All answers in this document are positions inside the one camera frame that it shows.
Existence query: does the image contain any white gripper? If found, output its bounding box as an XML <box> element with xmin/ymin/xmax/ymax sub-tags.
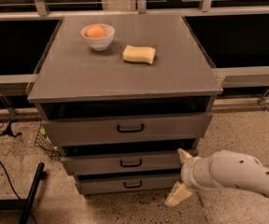
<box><xmin>164</xmin><ymin>148</ymin><xmax>211</xmax><ymax>206</ymax></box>

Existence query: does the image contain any grey drawer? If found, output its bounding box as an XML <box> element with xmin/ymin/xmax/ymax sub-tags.
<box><xmin>76</xmin><ymin>172</ymin><xmax>180</xmax><ymax>195</ymax></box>
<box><xmin>62</xmin><ymin>150</ymin><xmax>181</xmax><ymax>175</ymax></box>
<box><xmin>43</xmin><ymin>112</ymin><xmax>212</xmax><ymax>147</ymax></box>

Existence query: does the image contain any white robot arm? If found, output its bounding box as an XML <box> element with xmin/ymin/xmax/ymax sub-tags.
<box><xmin>165</xmin><ymin>148</ymin><xmax>269</xmax><ymax>206</ymax></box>

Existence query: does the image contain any grey bottom drawer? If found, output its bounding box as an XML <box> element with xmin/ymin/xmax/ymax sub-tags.
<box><xmin>76</xmin><ymin>172</ymin><xmax>180</xmax><ymax>195</ymax></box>

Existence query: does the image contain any grey drawer cabinet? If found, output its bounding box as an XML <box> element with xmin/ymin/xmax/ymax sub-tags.
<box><xmin>28</xmin><ymin>15</ymin><xmax>222</xmax><ymax>182</ymax></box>

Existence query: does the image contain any grey top drawer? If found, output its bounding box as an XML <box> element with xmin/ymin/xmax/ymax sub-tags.
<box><xmin>43</xmin><ymin>112</ymin><xmax>212</xmax><ymax>147</ymax></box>

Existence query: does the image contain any yellow sponge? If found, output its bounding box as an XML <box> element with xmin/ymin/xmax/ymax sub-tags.
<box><xmin>122</xmin><ymin>45</ymin><xmax>156</xmax><ymax>64</ymax></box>

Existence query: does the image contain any white ceramic bowl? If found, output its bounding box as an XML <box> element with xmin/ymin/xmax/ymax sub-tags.
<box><xmin>80</xmin><ymin>24</ymin><xmax>115</xmax><ymax>51</ymax></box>

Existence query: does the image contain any orange fruit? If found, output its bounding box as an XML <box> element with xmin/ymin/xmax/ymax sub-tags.
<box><xmin>86</xmin><ymin>25</ymin><xmax>106</xmax><ymax>38</ymax></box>

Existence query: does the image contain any black metal stand leg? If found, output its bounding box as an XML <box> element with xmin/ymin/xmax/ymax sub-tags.
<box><xmin>0</xmin><ymin>162</ymin><xmax>46</xmax><ymax>224</ymax></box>

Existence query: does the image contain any metal window railing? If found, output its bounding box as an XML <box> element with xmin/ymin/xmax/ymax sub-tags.
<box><xmin>0</xmin><ymin>0</ymin><xmax>269</xmax><ymax>21</ymax></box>

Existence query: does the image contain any wire mesh basket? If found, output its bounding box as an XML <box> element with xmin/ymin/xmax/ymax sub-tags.
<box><xmin>35</xmin><ymin>125</ymin><xmax>61</xmax><ymax>159</ymax></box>

